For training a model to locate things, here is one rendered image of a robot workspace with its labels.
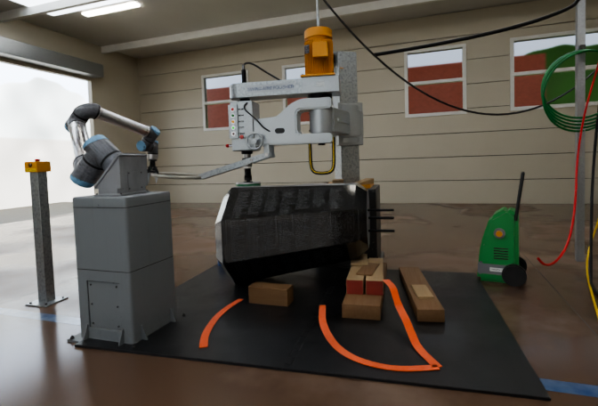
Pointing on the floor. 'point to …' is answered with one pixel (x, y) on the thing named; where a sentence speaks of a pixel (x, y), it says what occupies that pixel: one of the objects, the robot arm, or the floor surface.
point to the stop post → (42, 234)
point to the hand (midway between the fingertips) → (152, 182)
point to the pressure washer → (503, 247)
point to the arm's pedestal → (124, 266)
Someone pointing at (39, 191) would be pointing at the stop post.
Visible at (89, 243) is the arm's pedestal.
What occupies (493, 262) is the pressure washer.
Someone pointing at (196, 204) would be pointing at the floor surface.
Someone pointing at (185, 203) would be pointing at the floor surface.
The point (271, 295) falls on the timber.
